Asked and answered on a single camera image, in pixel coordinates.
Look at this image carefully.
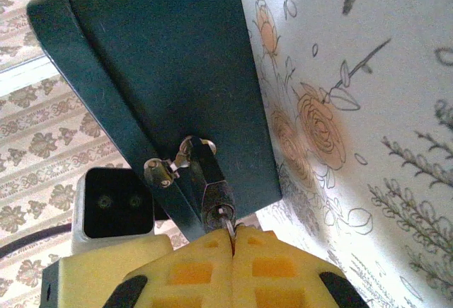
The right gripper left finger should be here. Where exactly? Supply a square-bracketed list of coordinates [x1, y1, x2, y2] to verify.
[102, 229, 235, 308]

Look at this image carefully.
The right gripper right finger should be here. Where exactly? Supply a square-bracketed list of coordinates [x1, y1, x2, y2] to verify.
[231, 223, 371, 308]

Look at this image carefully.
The small metal key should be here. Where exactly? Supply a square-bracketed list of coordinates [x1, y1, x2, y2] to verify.
[218, 207, 237, 252]

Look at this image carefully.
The small black padlock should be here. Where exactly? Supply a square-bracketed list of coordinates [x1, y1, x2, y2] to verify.
[179, 135, 237, 234]

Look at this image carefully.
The starry night pouch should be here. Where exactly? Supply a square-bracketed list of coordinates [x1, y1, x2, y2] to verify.
[26, 0, 283, 244]

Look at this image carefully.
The floral tablecloth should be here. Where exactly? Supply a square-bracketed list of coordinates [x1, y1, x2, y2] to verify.
[235, 0, 453, 308]

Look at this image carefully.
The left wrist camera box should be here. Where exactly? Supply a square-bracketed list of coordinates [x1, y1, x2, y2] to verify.
[71, 166, 156, 252]

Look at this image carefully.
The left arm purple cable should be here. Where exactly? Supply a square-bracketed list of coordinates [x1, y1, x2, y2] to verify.
[0, 223, 75, 256]

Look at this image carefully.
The aluminium frame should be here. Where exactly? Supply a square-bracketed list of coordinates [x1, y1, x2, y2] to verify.
[0, 55, 57, 98]

